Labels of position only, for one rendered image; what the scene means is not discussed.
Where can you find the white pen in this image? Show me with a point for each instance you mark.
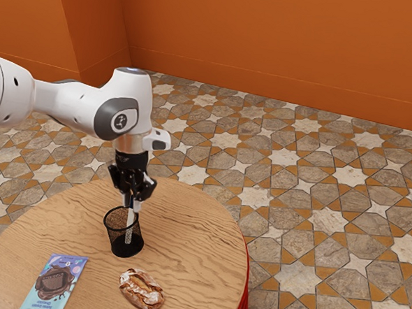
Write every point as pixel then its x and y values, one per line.
pixel 129 227

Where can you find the brown bread loaf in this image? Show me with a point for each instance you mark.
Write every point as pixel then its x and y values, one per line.
pixel 141 290

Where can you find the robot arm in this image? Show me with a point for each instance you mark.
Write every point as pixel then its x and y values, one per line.
pixel 73 101

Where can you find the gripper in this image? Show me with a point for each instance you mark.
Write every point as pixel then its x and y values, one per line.
pixel 130 161

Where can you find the light blue chocolate packet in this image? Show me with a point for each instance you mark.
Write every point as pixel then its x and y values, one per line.
pixel 52 285

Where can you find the black mesh pen holder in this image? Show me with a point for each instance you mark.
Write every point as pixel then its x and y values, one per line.
pixel 117 233

